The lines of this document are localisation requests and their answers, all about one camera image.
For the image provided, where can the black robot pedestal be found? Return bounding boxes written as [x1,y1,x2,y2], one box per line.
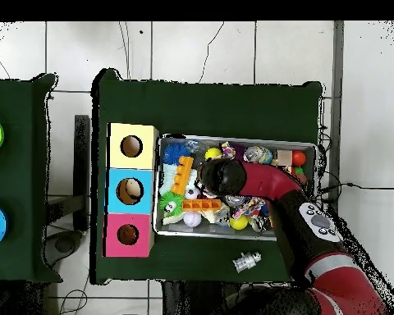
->
[162,280,241,315]

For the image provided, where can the black upright panel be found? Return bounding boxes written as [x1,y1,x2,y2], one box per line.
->
[73,114,91,231]

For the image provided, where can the purple spiky ball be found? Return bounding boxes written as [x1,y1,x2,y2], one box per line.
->
[231,142,247,162]

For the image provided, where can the blue spiky rubber ball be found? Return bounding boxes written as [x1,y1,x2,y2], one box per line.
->
[162,141,193,165]

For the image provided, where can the shallow clear mesh bin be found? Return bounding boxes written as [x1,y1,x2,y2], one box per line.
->
[152,134,318,242]

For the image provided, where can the red-orange ball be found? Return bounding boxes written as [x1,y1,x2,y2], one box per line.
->
[291,149,307,167]

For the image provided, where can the green fuzzy ball with eye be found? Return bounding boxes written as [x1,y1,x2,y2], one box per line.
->
[158,191,186,217]

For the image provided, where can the wooden box with three holes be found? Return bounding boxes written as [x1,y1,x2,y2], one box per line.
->
[103,122,160,258]

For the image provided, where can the light blue knitted cloth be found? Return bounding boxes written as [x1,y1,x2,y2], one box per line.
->
[159,163,198,196]

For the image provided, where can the silver robot figure toy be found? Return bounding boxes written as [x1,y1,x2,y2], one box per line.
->
[231,251,263,273]

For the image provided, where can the cream plush toy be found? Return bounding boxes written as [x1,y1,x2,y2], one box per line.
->
[162,204,231,227]

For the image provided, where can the black cable with plug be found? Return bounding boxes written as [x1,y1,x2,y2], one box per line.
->
[319,181,394,204]

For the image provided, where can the plain wooden cube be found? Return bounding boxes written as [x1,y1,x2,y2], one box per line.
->
[276,149,294,166]

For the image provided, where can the colourful drink can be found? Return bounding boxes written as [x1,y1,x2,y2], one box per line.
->
[243,145,273,165]

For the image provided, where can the grey floor stand base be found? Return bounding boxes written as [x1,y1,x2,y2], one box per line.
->
[44,194,86,267]

